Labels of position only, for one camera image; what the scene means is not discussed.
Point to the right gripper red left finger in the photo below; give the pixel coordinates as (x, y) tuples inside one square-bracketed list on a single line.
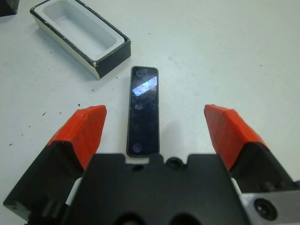
[(77, 131)]

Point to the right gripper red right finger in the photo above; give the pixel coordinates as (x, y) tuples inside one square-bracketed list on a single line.
[(229, 131)]

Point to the black smartphone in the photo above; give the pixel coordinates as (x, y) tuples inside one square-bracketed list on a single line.
[(143, 122)]

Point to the black box white inlay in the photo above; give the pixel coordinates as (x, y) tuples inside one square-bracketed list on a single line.
[(77, 30)]

